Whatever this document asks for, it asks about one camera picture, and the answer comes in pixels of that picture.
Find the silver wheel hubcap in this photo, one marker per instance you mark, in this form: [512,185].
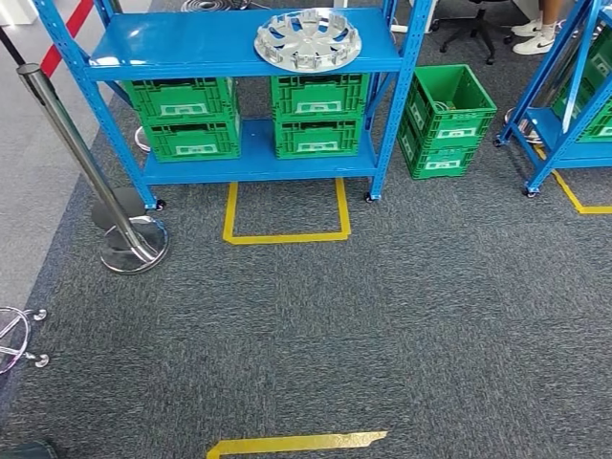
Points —
[308,39]

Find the red barrier belt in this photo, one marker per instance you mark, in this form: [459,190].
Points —
[67,38]

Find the dark stanchion with grey base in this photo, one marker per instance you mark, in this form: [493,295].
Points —
[107,209]

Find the person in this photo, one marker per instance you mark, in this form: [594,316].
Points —
[538,41]

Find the blue metal shelf rack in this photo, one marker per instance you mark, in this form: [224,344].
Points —
[215,44]
[542,123]

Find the chrome stanchion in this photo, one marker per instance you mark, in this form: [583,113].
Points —
[72,139]

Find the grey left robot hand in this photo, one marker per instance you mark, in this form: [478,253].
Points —
[29,451]

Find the chrome base stool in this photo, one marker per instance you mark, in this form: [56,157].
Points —
[42,361]

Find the chrome stanchion base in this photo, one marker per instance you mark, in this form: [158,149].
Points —
[514,120]

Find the black office chair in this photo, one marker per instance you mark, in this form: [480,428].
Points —
[478,25]

